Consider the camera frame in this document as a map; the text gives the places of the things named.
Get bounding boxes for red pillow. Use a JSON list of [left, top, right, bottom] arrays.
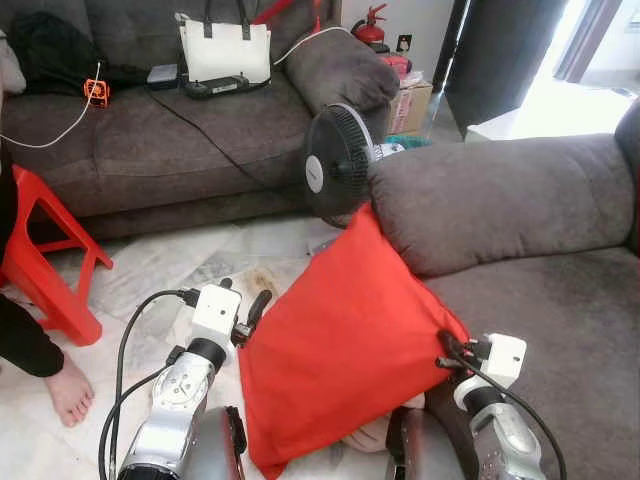
[[237, 205, 471, 480]]

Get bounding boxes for dark grey two-seat sofa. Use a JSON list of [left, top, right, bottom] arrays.
[[368, 100, 640, 480]]

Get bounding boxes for dark grey long sofa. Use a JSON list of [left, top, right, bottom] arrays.
[[0, 0, 401, 241]]

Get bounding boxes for black floor fan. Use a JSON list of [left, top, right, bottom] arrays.
[[303, 103, 406, 229]]

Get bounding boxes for dark grey robot right leg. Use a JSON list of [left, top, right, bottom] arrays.
[[385, 405, 466, 480]]

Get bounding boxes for red plastic stool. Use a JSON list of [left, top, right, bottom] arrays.
[[0, 165, 114, 346]]

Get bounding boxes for person's bare foot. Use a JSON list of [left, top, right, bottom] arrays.
[[45, 355, 96, 428]]

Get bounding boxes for black power strip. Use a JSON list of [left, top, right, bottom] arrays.
[[183, 75, 271, 100]]

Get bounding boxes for teal basket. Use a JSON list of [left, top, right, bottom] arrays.
[[385, 133, 431, 151]]

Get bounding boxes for person's black trouser leg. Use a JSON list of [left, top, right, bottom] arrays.
[[0, 295, 64, 379]]

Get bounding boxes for small grey box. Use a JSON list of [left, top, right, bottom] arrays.
[[148, 65, 181, 91]]

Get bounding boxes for small orange device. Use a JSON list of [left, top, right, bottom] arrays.
[[84, 78, 111, 109]]

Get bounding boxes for cardboard box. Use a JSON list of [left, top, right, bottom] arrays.
[[388, 80, 434, 136]]

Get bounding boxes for white low table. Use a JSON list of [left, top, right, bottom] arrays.
[[465, 80, 636, 141]]

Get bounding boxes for pink packages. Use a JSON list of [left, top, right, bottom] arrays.
[[380, 52, 413, 79]]

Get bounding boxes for black jacket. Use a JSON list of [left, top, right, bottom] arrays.
[[8, 12, 151, 96]]

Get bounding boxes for dark door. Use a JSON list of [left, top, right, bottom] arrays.
[[445, 0, 566, 136]]

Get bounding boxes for red fire extinguisher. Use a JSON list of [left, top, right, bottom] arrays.
[[350, 3, 391, 53]]

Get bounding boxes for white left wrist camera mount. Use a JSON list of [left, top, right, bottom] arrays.
[[190, 285, 243, 346]]

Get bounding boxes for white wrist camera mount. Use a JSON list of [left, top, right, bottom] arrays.
[[190, 285, 243, 346], [480, 334, 528, 389]]

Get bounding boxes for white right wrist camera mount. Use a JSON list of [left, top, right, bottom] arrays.
[[480, 334, 528, 389]]

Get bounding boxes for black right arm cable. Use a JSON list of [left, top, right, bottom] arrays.
[[437, 332, 569, 480]]

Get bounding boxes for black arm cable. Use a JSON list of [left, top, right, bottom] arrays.
[[98, 288, 201, 480], [437, 332, 569, 480]]

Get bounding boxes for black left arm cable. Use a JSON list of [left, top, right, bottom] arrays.
[[98, 288, 201, 480]]

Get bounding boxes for thin black power cable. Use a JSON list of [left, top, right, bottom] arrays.
[[150, 88, 311, 197]]

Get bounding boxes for thin white cable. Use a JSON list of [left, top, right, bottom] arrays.
[[0, 60, 103, 149], [273, 25, 353, 67]]

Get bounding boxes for white handbag black handles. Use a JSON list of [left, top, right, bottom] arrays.
[[175, 0, 273, 86]]

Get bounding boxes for red strap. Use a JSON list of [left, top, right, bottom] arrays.
[[252, 0, 326, 31]]

